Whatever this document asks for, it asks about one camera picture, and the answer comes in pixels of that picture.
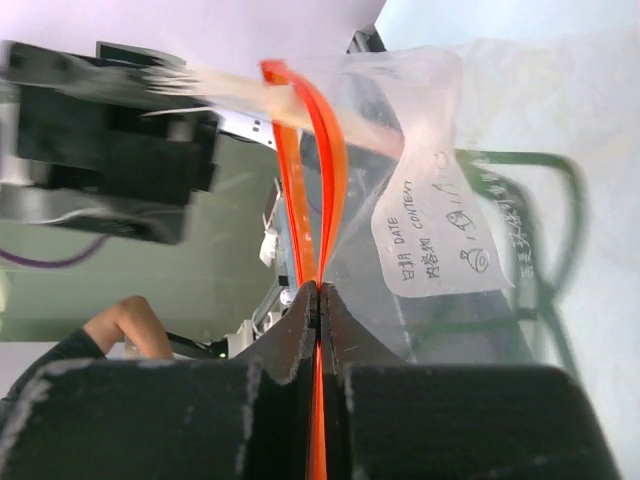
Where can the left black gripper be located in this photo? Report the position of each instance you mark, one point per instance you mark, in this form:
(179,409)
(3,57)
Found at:
(87,144)

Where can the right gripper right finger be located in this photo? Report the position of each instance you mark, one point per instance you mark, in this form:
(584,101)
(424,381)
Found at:
(388,419)

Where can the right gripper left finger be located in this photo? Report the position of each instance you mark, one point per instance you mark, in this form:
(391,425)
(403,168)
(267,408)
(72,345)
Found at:
(245,418)

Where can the clear zip bag orange zipper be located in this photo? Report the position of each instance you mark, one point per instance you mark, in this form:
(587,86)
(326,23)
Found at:
(578,98)

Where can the person forearm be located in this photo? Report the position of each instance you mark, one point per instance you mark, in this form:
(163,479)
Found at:
(131,317)

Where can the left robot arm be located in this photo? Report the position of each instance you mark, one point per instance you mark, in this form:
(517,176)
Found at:
(250,127)

